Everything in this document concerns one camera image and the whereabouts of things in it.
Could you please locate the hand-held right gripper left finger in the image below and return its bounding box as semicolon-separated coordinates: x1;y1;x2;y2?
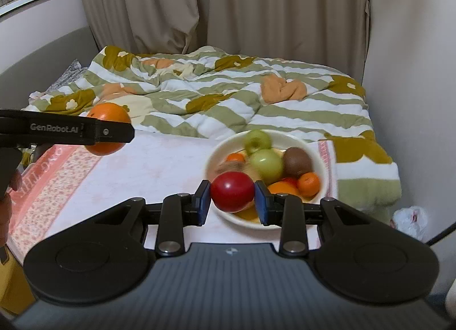
91;179;211;258

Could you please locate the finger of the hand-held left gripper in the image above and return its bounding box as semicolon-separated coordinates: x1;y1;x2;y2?
94;119;135;145

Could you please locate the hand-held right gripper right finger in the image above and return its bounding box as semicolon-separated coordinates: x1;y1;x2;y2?
255;180;373;258

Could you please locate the largest orange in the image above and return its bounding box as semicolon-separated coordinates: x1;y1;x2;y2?
86;102;133;157

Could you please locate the large orange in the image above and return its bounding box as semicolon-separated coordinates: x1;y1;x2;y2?
267;181;302;197

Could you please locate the large green apple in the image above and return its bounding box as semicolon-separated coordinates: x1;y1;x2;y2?
249;149;285;185

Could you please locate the white oval dish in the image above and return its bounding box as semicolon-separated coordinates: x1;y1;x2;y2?
205;129;331;231

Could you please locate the medium mandarin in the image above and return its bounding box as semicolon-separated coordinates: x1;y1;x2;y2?
297;172;321;198

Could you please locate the person's left hand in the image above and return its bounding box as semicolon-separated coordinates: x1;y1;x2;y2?
0;169;23;250

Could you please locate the pink floral tablecloth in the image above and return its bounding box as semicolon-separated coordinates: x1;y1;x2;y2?
6;129;337;263

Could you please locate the brown kiwi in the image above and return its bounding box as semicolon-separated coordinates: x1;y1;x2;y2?
282;147;314;179

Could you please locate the grey patterned cloth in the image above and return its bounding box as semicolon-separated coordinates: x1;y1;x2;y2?
46;59;90;94

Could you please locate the small green apple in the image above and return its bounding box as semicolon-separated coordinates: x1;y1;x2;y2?
244;129;272;154

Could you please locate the grey headboard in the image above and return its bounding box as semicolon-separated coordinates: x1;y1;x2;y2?
0;26;101;114

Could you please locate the green striped blanket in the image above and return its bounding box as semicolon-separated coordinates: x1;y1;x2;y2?
21;45;403;224

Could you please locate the white plastic bag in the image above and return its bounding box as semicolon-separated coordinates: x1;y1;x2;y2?
390;206;430;242

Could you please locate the yellow clothing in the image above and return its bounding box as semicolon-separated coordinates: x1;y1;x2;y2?
0;244;37;316

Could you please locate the beige curtain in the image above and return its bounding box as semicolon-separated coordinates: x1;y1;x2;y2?
74;0;372;78

